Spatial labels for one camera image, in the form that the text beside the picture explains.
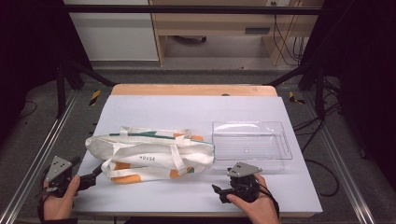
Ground black curtain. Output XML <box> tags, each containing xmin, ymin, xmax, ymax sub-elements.
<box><xmin>307</xmin><ymin>0</ymin><xmax>396</xmax><ymax>182</ymax></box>
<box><xmin>0</xmin><ymin>0</ymin><xmax>92</xmax><ymax>145</ymax></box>

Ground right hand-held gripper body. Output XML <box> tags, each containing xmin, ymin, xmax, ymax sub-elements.
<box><xmin>226</xmin><ymin>161</ymin><xmax>263</xmax><ymax>203</ymax></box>

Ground black horizontal frame bar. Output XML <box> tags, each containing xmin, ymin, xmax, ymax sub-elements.
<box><xmin>61</xmin><ymin>4</ymin><xmax>323</xmax><ymax>16</ymax></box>

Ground person's right hand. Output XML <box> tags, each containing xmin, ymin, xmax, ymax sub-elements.
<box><xmin>226</xmin><ymin>173</ymin><xmax>282</xmax><ymax>224</ymax></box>

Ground black metal stand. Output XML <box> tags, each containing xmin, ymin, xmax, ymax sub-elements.
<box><xmin>266</xmin><ymin>58</ymin><xmax>327</xmax><ymax>121</ymax></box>
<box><xmin>55</xmin><ymin>58</ymin><xmax>118</xmax><ymax>119</ymax></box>

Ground clear plastic tray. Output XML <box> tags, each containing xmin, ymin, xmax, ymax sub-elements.
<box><xmin>211</xmin><ymin>120</ymin><xmax>294</xmax><ymax>172</ymax></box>

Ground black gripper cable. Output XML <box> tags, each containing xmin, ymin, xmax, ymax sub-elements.
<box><xmin>257</xmin><ymin>182</ymin><xmax>280</xmax><ymax>218</ymax></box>

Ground black hanging cables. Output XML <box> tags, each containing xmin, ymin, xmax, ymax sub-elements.
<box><xmin>272</xmin><ymin>1</ymin><xmax>308</xmax><ymax>66</ymax></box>

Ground person's left hand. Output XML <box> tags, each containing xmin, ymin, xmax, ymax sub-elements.
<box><xmin>42</xmin><ymin>175</ymin><xmax>81</xmax><ymax>220</ymax></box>

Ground aluminium rail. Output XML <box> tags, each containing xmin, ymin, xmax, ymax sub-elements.
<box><xmin>0</xmin><ymin>90</ymin><xmax>79</xmax><ymax>224</ymax></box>
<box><xmin>303</xmin><ymin>91</ymin><xmax>378</xmax><ymax>224</ymax></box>

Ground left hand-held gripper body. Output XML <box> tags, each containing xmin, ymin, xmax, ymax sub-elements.
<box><xmin>44</xmin><ymin>155</ymin><xmax>98</xmax><ymax>198</ymax></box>

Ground light wooden desk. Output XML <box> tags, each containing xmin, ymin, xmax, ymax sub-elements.
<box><xmin>148</xmin><ymin>0</ymin><xmax>325</xmax><ymax>67</ymax></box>

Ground thin black floor cable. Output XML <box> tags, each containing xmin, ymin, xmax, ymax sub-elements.
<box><xmin>18</xmin><ymin>100</ymin><xmax>38</xmax><ymax>119</ymax></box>

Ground white table cover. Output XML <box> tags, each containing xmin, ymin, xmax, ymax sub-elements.
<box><xmin>72</xmin><ymin>94</ymin><xmax>324</xmax><ymax>216</ymax></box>

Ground white cabinet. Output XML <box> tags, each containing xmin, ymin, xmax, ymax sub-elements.
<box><xmin>64</xmin><ymin>0</ymin><xmax>160</xmax><ymax>63</ymax></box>

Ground white canvas tote bag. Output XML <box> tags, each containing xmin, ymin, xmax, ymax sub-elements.
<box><xmin>84</xmin><ymin>125</ymin><xmax>216</xmax><ymax>185</ymax></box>

